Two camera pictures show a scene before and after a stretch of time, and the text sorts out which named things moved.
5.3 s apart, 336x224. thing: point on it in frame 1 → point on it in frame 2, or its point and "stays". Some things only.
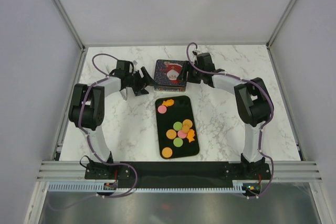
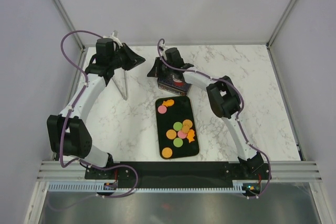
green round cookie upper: [177, 126] stays
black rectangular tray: [176, 127] stays
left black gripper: [146, 81] → [133, 59]
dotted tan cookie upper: [187, 121] stays
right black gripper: [189, 68] → [155, 72]
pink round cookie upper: [161, 109] stays
